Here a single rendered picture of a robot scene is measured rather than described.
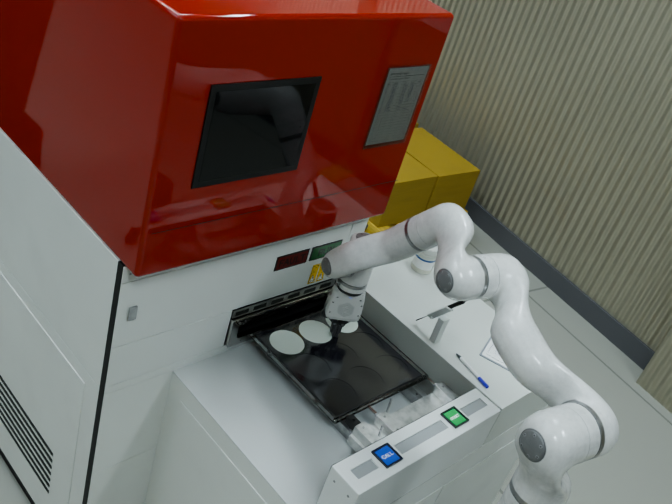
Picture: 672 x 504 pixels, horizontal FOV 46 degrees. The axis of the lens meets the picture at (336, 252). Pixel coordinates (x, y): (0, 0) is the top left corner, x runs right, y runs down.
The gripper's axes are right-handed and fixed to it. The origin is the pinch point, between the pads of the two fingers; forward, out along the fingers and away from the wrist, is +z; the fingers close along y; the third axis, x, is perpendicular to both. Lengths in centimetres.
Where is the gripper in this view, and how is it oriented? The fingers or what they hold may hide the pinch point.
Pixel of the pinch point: (335, 328)
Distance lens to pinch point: 228.7
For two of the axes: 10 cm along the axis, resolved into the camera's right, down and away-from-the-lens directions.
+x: -1.1, -5.7, 8.1
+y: 9.6, 1.6, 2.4
